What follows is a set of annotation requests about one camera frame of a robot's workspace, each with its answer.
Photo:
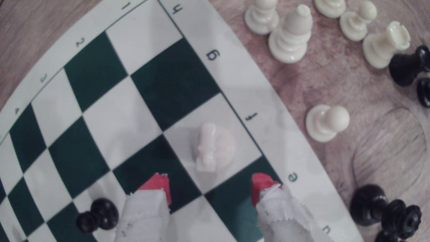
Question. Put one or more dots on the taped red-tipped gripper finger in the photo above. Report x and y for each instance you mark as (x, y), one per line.
(285, 218)
(144, 215)

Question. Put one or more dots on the white chess knight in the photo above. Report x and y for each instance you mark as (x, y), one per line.
(211, 148)

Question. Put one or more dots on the black chess pawn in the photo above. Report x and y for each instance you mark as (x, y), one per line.
(388, 237)
(100, 213)

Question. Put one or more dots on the black chess queen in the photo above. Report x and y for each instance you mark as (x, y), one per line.
(369, 205)

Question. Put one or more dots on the white chess pawn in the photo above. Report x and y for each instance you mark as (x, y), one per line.
(262, 18)
(324, 123)
(356, 22)

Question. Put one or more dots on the green and white chess mat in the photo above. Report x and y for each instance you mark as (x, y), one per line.
(144, 33)

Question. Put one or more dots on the white chess bishop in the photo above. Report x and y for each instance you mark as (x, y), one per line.
(290, 37)

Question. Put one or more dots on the black chess piece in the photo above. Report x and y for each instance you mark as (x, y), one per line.
(424, 92)
(404, 69)

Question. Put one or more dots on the white chess rook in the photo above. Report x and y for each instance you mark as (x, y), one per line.
(383, 45)

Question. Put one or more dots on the white chess piece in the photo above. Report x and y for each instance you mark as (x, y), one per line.
(331, 6)

